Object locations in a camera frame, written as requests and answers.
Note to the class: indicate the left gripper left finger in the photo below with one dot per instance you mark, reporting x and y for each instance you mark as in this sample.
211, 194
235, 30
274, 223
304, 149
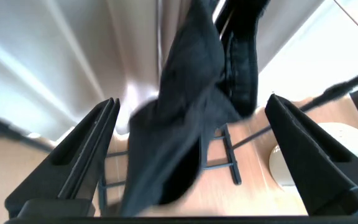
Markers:
82, 174

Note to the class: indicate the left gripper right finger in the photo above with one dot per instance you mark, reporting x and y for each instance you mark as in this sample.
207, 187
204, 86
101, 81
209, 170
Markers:
322, 186

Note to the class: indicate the black trousers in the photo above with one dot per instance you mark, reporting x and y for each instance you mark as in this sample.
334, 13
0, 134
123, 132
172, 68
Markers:
172, 124

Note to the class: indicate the white laundry basket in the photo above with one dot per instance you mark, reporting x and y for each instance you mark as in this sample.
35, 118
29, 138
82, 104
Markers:
278, 168

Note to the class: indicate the black clothes rack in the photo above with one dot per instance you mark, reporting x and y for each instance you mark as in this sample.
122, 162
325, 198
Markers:
230, 155

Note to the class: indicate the pink clothes hanger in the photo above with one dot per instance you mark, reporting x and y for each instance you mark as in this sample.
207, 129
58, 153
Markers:
356, 21

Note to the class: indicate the beige curtain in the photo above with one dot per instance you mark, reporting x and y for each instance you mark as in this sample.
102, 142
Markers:
42, 46

